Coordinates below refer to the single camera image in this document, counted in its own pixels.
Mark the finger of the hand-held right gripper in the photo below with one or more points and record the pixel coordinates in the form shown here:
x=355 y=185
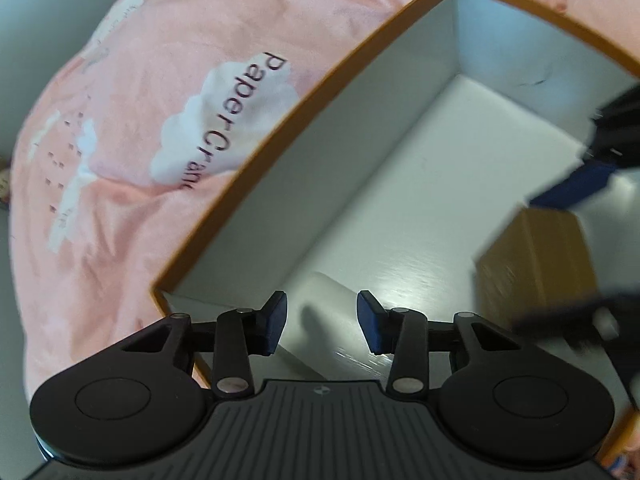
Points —
x=565 y=321
x=575 y=187

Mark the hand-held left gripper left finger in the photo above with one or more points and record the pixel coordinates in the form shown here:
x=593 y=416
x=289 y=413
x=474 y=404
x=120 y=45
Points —
x=272 y=321

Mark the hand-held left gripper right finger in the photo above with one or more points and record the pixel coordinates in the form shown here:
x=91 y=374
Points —
x=369 y=321

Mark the small brown cardboard box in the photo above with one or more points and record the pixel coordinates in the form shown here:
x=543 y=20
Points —
x=540 y=260

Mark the orange-edged white storage box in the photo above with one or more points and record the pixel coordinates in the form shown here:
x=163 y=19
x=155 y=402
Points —
x=400 y=185

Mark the pink cloud-print blanket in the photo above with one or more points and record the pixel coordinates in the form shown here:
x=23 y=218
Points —
x=125 y=185

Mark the floral patterned cloth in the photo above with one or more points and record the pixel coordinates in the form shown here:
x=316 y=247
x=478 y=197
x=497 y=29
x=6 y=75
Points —
x=3 y=182

